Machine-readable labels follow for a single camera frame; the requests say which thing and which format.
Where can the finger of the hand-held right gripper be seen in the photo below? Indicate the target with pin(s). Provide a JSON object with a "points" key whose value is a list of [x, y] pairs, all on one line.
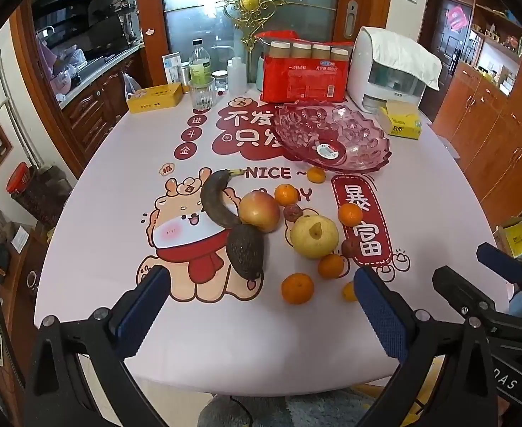
{"points": [[456, 289], [503, 264]]}

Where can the wooden kitchen counter cabinet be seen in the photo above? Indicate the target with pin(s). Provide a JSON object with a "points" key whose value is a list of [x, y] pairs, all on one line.
{"points": [[96, 106]]}

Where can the clear plastic bag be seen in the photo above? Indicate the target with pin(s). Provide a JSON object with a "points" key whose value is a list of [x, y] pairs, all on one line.
{"points": [[130, 86]]}

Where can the red lychee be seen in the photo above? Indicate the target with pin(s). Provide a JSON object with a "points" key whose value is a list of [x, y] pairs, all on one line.
{"points": [[349, 248], [291, 212]]}

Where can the pink glass fruit bowl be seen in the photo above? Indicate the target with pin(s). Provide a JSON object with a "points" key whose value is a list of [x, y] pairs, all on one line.
{"points": [[354, 133]]}

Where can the orange tangerine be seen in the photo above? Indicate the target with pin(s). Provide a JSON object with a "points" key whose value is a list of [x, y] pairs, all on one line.
{"points": [[297, 289], [331, 266], [286, 195], [350, 214], [348, 292], [316, 175]]}

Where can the white towel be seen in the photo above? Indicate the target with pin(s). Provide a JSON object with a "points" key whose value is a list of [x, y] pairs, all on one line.
{"points": [[403, 51]]}

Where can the red door hanging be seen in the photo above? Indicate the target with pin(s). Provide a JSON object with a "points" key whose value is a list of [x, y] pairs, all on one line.
{"points": [[457, 16]]}

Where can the yellow tissue box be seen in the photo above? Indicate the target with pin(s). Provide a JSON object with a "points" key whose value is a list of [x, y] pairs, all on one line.
{"points": [[403, 122]]}

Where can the yellow pear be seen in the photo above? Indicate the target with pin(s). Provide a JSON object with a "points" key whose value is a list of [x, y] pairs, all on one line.
{"points": [[314, 238]]}

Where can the metal can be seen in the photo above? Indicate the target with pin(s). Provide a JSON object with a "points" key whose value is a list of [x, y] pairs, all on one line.
{"points": [[184, 73]]}

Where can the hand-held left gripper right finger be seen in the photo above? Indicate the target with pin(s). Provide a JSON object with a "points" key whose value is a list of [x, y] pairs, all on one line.
{"points": [[381, 316]]}

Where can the dark green avocado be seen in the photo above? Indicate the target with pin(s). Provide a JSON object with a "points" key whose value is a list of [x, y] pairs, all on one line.
{"points": [[245, 251]]}

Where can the dark overripe banana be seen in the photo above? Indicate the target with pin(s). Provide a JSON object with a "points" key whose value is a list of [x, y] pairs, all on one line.
{"points": [[212, 195]]}

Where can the clear drinking glass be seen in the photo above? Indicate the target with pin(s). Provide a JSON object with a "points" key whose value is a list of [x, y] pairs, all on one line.
{"points": [[201, 93]]}

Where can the red yellow apple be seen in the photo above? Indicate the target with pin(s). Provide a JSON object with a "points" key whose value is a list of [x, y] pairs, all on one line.
{"points": [[258, 211]]}

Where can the yellow cardboard carton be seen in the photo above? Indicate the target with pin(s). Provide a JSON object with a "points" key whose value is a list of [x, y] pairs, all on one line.
{"points": [[516, 236]]}

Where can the small glass jar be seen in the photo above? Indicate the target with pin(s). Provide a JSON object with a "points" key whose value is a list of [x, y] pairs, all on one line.
{"points": [[220, 81]]}

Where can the jar with red lid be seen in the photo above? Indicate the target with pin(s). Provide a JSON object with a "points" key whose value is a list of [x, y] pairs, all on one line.
{"points": [[18, 178]]}

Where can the red pack of cups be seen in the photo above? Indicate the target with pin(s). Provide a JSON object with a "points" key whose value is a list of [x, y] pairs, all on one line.
{"points": [[305, 80]]}

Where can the white plastic bottle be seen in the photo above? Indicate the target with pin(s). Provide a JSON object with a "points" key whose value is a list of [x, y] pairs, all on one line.
{"points": [[235, 75]]}

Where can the white and blue box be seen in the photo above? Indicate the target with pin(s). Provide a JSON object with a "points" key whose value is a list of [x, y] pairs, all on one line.
{"points": [[171, 67]]}

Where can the pink plastic bags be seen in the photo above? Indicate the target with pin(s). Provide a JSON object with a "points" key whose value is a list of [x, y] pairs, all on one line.
{"points": [[65, 66]]}

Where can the clear bottle with green label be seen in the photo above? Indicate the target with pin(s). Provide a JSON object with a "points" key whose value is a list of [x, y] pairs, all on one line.
{"points": [[200, 64]]}

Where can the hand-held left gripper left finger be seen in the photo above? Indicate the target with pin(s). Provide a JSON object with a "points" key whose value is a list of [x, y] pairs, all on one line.
{"points": [[140, 309]]}

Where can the flat yellow box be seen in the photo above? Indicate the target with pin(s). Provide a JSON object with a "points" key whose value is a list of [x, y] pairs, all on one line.
{"points": [[154, 97]]}

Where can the white countertop appliance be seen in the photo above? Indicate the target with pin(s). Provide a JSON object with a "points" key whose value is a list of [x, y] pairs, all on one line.
{"points": [[363, 71]]}

